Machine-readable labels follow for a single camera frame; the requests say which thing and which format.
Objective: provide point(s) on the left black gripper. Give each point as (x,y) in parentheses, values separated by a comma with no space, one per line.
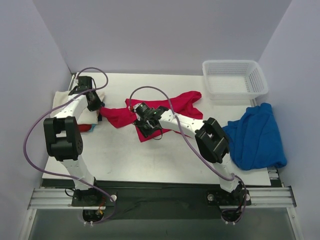
(94,103)

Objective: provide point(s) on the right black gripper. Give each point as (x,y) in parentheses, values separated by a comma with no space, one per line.
(146,127)

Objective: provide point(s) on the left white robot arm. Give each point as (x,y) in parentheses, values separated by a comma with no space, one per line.
(64,142)

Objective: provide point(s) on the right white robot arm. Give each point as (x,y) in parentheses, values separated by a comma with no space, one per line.
(206,138)

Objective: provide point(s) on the cream folded t shirt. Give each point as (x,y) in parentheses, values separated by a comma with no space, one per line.
(66,105)

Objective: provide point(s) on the teal folded t shirt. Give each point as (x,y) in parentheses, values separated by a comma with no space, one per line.
(92,127)

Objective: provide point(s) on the red folded t shirt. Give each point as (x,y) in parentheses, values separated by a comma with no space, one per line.
(85,127)

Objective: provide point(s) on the white perforated plastic basket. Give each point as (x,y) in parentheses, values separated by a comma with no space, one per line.
(227,80)

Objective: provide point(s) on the blue t shirt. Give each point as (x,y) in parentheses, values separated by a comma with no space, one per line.
(255,141)

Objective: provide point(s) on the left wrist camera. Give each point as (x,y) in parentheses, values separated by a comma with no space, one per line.
(84,83)

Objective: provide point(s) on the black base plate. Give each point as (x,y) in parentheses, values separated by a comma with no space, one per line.
(153,211)

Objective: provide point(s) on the aluminium mounting rail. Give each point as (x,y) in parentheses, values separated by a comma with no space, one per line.
(256,197)

